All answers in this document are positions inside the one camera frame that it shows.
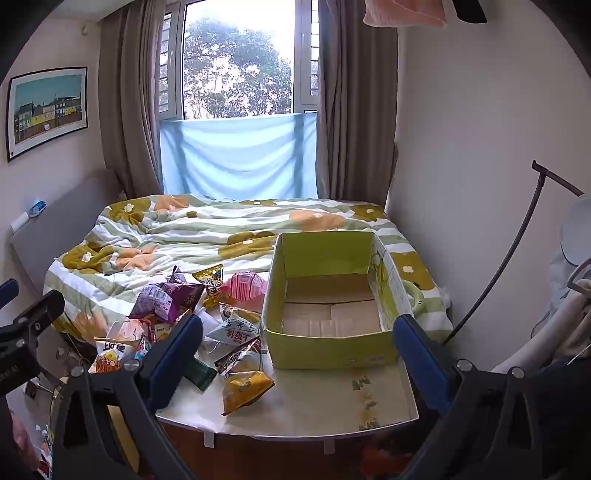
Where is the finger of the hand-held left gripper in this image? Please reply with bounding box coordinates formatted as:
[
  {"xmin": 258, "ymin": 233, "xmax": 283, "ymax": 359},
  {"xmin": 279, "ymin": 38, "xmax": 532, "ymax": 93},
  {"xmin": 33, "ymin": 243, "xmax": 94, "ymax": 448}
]
[
  {"xmin": 0, "ymin": 278, "xmax": 20, "ymax": 309},
  {"xmin": 0, "ymin": 290, "xmax": 66, "ymax": 346}
]

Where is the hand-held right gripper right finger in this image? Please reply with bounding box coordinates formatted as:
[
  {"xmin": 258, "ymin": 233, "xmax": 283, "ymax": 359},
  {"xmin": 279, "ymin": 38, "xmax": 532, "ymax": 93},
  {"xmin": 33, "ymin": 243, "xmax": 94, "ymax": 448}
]
[{"xmin": 393, "ymin": 314, "xmax": 557, "ymax": 480}]

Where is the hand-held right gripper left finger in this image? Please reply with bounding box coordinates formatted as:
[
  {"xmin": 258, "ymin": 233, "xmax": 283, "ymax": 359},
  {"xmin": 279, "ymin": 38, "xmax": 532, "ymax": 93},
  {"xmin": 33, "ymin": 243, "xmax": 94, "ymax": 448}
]
[{"xmin": 51, "ymin": 314, "xmax": 205, "ymax": 480}]

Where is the pink white snack packet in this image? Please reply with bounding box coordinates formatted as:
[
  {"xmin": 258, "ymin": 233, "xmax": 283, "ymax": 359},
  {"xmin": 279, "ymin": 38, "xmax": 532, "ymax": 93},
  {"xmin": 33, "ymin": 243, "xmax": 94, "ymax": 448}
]
[{"xmin": 106, "ymin": 318, "xmax": 145, "ymax": 343}]

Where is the purple snack packet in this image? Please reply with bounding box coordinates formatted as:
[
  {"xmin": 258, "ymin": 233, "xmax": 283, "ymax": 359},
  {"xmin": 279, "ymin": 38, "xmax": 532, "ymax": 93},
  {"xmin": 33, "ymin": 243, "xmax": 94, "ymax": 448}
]
[
  {"xmin": 167, "ymin": 267, "xmax": 205, "ymax": 311},
  {"xmin": 129, "ymin": 281, "xmax": 186, "ymax": 325}
]

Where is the pale green snack packet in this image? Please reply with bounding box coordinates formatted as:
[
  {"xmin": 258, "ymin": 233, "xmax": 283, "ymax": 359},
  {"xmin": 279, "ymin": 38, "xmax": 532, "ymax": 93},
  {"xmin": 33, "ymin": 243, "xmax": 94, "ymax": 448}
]
[{"xmin": 205, "ymin": 314, "xmax": 262, "ymax": 352}]

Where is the white red snack packet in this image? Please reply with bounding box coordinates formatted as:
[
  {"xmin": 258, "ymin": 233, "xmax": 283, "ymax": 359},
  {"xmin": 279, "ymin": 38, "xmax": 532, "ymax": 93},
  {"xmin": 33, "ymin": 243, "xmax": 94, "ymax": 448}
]
[{"xmin": 89, "ymin": 339, "xmax": 139, "ymax": 376}]

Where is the green cardboard box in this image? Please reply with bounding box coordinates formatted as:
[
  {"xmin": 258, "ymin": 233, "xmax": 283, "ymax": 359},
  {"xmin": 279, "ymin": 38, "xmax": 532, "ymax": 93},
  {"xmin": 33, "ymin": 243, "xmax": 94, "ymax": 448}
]
[{"xmin": 262, "ymin": 231, "xmax": 416, "ymax": 370}]

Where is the brown snack packet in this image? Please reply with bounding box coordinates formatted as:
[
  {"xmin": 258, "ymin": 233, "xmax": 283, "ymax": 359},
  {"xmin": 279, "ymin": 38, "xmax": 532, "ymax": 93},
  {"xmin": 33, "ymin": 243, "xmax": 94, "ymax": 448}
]
[{"xmin": 213, "ymin": 339, "xmax": 262, "ymax": 376}]

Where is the gold snack packet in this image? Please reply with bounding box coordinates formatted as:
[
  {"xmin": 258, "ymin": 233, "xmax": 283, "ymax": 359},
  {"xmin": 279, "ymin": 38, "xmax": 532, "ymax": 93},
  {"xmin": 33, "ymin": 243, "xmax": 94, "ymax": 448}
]
[{"xmin": 192, "ymin": 264, "xmax": 225, "ymax": 308}]

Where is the grey bed headboard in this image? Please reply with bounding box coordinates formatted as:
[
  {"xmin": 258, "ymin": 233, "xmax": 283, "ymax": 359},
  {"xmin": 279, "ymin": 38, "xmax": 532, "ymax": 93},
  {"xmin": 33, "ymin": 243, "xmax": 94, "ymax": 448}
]
[{"xmin": 9, "ymin": 168, "xmax": 123, "ymax": 296}]

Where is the pink striped snack packet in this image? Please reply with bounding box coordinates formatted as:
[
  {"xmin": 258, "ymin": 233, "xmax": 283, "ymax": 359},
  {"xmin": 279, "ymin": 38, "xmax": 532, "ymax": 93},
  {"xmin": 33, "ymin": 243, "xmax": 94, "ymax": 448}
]
[{"xmin": 218, "ymin": 271, "xmax": 269, "ymax": 311}]

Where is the floral blanket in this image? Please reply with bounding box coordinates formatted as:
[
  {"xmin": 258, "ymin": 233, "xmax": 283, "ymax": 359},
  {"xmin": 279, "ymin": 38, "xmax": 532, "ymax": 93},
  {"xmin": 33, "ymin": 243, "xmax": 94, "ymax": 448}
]
[{"xmin": 44, "ymin": 194, "xmax": 455, "ymax": 344}]

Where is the black curved stand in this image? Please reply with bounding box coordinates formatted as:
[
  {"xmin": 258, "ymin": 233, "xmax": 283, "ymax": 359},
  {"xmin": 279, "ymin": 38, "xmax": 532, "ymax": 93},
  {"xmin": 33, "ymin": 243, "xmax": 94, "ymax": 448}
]
[{"xmin": 443, "ymin": 160, "xmax": 585, "ymax": 345}]

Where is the pale clothing pile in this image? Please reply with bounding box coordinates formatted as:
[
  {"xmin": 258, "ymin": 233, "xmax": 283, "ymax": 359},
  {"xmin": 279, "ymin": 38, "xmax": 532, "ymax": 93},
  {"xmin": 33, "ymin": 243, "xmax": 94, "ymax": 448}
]
[{"xmin": 492, "ymin": 194, "xmax": 591, "ymax": 376}]

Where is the light blue cloth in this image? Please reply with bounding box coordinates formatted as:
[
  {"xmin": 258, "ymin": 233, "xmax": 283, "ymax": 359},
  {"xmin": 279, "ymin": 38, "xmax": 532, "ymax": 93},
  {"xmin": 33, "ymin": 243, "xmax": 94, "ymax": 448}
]
[{"xmin": 159, "ymin": 111, "xmax": 319, "ymax": 200}]

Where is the grey brown curtain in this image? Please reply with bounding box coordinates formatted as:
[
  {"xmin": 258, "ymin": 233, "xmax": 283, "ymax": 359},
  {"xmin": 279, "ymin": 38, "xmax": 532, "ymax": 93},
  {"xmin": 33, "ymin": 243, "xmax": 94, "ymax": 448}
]
[
  {"xmin": 316, "ymin": 0, "xmax": 400, "ymax": 209},
  {"xmin": 98, "ymin": 0, "xmax": 167, "ymax": 197}
]

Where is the window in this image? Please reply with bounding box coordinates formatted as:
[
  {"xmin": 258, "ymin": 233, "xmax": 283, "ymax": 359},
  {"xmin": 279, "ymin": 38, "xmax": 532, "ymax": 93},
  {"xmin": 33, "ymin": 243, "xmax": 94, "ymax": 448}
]
[{"xmin": 157, "ymin": 0, "xmax": 321, "ymax": 121}]

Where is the pink towel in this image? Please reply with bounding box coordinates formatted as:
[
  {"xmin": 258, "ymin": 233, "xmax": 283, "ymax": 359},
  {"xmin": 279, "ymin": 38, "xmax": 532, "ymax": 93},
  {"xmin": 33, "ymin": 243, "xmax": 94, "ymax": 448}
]
[{"xmin": 362, "ymin": 0, "xmax": 448, "ymax": 28}]

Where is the black hanging object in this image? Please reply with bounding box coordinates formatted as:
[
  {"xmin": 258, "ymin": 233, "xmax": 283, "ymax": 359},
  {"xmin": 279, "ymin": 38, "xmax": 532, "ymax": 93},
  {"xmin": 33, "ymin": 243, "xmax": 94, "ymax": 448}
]
[{"xmin": 450, "ymin": 0, "xmax": 488, "ymax": 24}]

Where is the pale green ring handle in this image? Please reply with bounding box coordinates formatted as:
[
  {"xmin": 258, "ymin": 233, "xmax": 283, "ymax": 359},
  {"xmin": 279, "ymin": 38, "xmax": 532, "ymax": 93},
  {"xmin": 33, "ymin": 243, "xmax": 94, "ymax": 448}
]
[{"xmin": 401, "ymin": 281, "xmax": 426, "ymax": 320}]

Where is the framed wall picture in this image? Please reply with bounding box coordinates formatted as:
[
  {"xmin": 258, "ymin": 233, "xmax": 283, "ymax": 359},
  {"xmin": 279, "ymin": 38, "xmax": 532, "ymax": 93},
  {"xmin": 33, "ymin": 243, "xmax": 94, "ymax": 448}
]
[{"xmin": 6, "ymin": 67, "xmax": 89, "ymax": 163}]

